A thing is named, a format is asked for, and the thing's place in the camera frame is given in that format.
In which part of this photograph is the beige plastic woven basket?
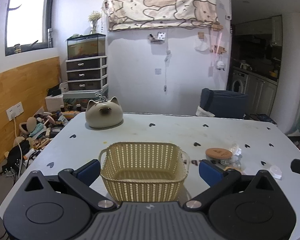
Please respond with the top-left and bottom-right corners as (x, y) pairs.
(98, 142), (190, 203)

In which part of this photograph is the cream cat-shaped ceramic pot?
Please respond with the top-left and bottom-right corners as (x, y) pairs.
(85, 96), (123, 129)

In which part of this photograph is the round wooden lid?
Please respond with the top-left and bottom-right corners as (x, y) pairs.
(205, 148), (232, 164)

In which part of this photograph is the bear-pattern hanging cloth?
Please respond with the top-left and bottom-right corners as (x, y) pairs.
(103, 0), (219, 31)

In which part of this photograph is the window with dark frame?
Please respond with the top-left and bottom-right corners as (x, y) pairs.
(5, 0), (52, 56)

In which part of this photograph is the vase with dried flowers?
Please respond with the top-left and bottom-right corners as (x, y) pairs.
(88, 11), (102, 34)

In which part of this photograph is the white round plastic cap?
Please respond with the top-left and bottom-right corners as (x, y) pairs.
(269, 165), (282, 180)

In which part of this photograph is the dark blue cushioned chair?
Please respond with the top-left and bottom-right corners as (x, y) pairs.
(196, 88), (248, 119)

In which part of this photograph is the grey plastic drawer unit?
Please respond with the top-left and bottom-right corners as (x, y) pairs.
(66, 56), (108, 91)

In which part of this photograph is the white sheep wall plush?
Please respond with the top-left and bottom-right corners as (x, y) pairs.
(216, 60), (225, 71)

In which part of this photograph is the white wall power socket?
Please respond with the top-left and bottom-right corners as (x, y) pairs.
(6, 102), (24, 121)

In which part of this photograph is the front-load washing machine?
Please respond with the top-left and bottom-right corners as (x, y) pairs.
(231, 70), (248, 94)

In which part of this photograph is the white charging cable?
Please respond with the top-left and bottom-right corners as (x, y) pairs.
(13, 115), (24, 170)

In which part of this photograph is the pile of floor clutter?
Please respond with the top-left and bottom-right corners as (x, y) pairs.
(2, 107), (79, 175)

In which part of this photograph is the glass fish tank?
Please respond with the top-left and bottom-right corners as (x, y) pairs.
(66, 33), (106, 60)

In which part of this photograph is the white box beside drawers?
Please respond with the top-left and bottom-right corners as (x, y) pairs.
(45, 94), (64, 113)

